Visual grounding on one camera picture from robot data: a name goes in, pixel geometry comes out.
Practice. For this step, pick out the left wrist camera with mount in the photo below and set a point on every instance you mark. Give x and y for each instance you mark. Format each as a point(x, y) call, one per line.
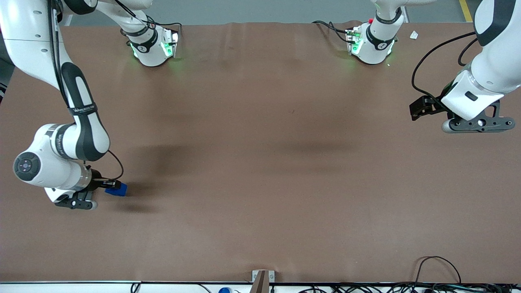
point(480, 124)

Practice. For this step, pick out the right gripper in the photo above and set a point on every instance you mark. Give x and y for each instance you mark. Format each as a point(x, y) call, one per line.
point(96, 181)

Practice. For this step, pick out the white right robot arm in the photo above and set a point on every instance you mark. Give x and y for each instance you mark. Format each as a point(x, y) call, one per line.
point(81, 122)

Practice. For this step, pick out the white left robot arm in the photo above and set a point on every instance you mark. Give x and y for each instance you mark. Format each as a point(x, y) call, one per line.
point(496, 61)

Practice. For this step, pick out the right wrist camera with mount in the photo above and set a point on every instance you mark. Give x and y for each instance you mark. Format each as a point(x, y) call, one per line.
point(77, 201)

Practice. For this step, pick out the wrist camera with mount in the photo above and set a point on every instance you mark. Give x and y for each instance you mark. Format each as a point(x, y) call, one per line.
point(77, 201)
point(480, 124)

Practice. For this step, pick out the silver metal bracket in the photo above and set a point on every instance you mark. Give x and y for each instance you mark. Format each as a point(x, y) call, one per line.
point(272, 276)

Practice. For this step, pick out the white paper scrap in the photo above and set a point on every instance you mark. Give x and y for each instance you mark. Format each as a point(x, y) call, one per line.
point(414, 35)

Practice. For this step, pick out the brown table mat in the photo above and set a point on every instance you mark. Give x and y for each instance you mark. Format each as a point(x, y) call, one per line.
point(260, 162)

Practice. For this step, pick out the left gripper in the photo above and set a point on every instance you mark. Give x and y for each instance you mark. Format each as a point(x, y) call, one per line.
point(432, 104)

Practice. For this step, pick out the blue plastic part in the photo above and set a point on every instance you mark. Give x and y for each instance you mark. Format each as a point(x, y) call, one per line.
point(120, 192)

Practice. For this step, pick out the metal bracket at table edge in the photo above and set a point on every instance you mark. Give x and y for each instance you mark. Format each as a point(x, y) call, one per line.
point(261, 283)

